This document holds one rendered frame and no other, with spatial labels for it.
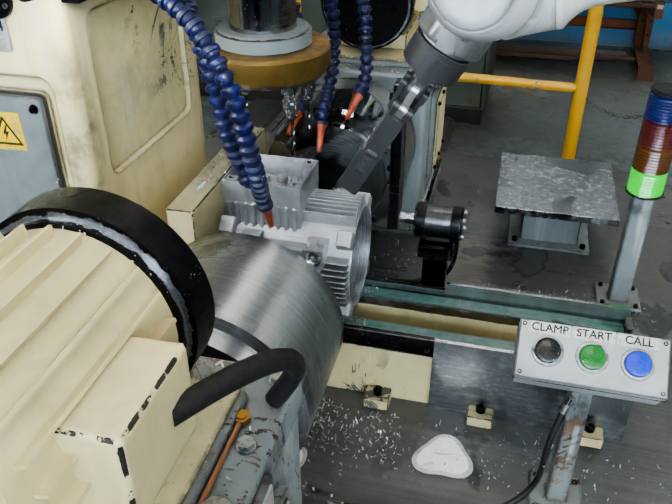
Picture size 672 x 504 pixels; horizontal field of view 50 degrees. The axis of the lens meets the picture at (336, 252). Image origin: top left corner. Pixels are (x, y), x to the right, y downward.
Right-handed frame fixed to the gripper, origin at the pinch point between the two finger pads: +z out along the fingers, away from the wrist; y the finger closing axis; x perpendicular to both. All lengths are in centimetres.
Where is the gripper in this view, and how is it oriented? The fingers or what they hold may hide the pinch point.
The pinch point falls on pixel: (359, 168)
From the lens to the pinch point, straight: 97.5
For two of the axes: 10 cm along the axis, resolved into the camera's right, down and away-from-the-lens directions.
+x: 8.4, 5.4, 0.7
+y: -2.6, 5.1, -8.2
